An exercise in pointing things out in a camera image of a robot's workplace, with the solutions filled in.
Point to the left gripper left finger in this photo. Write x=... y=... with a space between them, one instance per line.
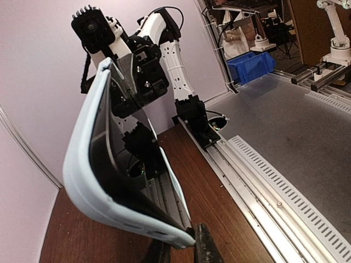
x=158 y=252

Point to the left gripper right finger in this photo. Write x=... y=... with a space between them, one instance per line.
x=205 y=249

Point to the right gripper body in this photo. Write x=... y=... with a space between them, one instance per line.
x=151 y=79

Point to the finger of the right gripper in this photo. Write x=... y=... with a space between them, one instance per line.
x=126 y=65

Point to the black phone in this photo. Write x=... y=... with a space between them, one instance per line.
x=128 y=162

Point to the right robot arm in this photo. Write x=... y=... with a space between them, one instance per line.
x=160 y=27

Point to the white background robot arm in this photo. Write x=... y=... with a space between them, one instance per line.
x=340 y=43

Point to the right round status board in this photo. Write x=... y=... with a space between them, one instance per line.
x=219 y=121

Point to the blue plastic storage bin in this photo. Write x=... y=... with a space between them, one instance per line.
x=250 y=66

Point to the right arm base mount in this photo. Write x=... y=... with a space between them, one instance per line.
x=205 y=136

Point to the front aluminium rail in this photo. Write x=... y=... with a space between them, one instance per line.
x=284 y=158

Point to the right aluminium frame post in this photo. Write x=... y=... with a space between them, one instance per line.
x=27 y=150

